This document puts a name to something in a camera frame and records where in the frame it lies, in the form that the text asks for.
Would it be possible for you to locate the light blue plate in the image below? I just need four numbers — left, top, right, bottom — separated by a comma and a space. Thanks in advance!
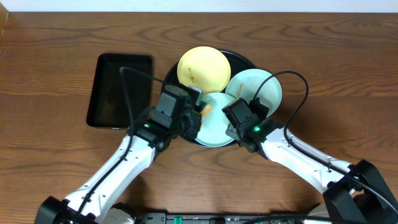
195, 93, 234, 147

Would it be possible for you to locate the yellow green sponge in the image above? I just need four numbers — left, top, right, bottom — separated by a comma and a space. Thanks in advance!
200, 101, 212, 117

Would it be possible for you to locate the pale green plate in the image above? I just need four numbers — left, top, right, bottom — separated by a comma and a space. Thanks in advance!
225, 68, 282, 116

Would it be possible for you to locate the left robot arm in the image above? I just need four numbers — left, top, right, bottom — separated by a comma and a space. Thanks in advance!
35, 100, 211, 223

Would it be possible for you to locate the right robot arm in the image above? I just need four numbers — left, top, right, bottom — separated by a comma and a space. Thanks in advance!
226, 115, 397, 223

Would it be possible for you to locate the black rectangular tray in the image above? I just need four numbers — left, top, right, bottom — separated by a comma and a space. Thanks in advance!
86, 53, 153, 128

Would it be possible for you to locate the yellow plate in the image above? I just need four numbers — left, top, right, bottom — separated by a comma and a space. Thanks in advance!
177, 46, 231, 94

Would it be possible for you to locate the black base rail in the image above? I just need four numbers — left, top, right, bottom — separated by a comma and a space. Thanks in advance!
102, 203, 327, 224

